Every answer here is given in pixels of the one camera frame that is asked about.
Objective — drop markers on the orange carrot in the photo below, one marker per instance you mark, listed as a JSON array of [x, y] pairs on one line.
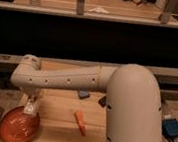
[[80, 121]]

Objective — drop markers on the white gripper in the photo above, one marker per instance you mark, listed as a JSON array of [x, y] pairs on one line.
[[33, 93]]

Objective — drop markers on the blue box on floor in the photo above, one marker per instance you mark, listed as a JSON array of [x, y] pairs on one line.
[[170, 128]]

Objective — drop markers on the small black object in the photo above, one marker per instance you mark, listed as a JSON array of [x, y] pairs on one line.
[[102, 101]]

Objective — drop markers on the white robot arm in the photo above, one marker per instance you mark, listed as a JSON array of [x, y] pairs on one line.
[[133, 96]]

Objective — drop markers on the small blue-grey object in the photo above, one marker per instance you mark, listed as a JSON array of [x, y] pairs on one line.
[[83, 94]]

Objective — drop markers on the clear plastic bottle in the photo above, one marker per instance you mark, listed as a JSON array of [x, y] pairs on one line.
[[30, 107]]

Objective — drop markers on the grey metal post right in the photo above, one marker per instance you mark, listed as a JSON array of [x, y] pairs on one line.
[[170, 10]]

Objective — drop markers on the white folded paper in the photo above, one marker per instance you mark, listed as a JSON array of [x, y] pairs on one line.
[[98, 10]]

